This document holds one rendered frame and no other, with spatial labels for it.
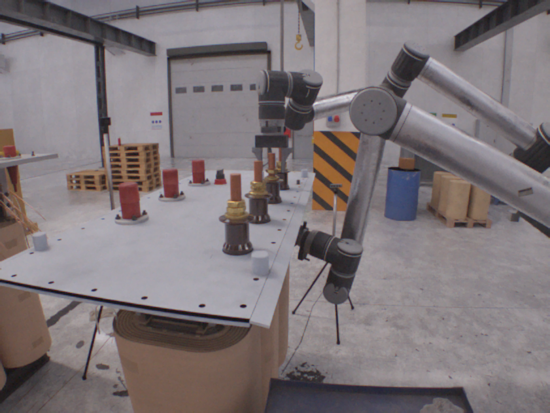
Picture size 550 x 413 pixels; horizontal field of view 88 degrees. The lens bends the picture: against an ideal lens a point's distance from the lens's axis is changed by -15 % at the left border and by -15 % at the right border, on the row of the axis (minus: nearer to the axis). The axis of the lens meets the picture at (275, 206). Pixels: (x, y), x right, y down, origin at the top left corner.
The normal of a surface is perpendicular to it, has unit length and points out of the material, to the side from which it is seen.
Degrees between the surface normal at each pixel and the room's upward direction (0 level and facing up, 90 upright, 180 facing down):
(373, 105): 96
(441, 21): 90
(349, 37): 90
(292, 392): 0
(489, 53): 90
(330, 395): 0
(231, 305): 0
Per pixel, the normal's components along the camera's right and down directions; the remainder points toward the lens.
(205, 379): 0.08, 0.26
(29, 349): 0.88, 0.12
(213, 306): 0.00, -0.97
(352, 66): -0.16, 0.26
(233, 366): 0.62, 0.20
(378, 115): -0.36, 0.33
